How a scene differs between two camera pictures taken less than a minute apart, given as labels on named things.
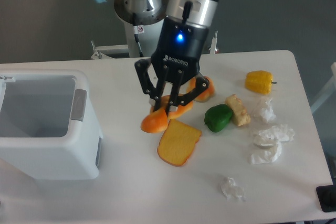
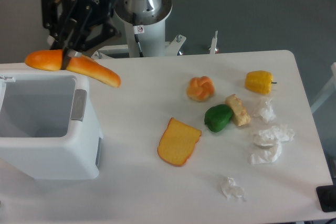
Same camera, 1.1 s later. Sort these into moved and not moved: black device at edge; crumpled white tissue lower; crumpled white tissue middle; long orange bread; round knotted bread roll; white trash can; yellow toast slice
Moved: long orange bread
Not moved: white trash can; crumpled white tissue middle; round knotted bread roll; yellow toast slice; black device at edge; crumpled white tissue lower
